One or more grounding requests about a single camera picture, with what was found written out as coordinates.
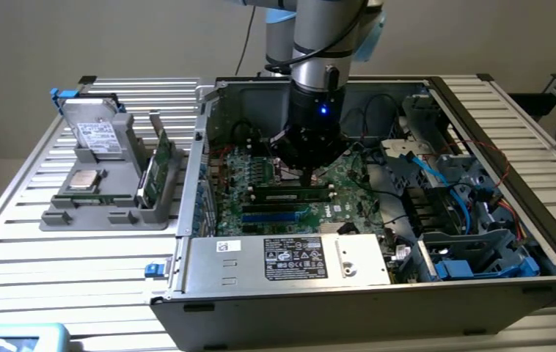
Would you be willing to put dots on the silver power supply unit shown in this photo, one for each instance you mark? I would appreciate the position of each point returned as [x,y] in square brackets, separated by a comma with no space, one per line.
[286,262]

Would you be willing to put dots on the blue disk carrier bracket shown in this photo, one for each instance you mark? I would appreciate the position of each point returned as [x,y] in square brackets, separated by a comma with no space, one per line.
[64,97]

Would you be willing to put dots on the grey parts rack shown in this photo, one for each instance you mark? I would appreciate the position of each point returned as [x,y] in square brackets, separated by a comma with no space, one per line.
[111,183]

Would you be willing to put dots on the silver hard disk drive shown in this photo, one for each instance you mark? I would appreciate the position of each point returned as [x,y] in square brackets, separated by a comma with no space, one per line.
[92,128]

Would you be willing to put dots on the CPU socket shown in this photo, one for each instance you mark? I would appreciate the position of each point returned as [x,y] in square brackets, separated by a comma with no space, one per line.
[290,170]

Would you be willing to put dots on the green graphics card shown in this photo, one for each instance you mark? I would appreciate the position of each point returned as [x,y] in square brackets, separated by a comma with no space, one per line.
[156,168]

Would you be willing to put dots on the installed green RAM stick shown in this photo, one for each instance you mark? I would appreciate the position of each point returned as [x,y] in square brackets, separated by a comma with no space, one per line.
[291,197]

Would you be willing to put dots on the open grey PC case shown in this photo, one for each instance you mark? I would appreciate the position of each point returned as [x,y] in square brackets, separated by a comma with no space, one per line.
[371,205]

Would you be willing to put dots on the blue expansion slot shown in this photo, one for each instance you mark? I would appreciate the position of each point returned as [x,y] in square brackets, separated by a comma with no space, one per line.
[274,217]

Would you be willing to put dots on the blue case latch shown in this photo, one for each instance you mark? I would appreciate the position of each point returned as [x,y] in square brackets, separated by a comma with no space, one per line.
[155,269]

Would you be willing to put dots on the blue plastic drive clip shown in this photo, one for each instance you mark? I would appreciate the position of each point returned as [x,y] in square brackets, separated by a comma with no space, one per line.
[454,269]

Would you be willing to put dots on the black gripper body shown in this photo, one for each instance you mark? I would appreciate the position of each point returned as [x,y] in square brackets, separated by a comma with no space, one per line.
[312,126]

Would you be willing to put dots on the teal box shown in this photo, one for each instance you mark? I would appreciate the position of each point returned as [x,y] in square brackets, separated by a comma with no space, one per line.
[16,337]

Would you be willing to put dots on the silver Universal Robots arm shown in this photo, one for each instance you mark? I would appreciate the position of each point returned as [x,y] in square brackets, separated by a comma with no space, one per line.
[315,40]

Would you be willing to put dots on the black expansion slot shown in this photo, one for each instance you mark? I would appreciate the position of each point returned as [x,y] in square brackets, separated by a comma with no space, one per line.
[271,208]

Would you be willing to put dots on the black RAM slot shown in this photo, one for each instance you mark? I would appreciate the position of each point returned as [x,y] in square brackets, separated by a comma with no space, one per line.
[288,189]

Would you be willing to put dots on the green Dell motherboard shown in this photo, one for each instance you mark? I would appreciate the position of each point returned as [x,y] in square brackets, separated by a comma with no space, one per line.
[298,198]

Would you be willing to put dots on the grey disk bay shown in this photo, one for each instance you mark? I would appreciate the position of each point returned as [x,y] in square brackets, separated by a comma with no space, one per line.
[474,253]

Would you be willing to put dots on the CPU chip with silver lid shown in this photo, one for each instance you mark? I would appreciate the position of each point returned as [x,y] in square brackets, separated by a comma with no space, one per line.
[83,179]

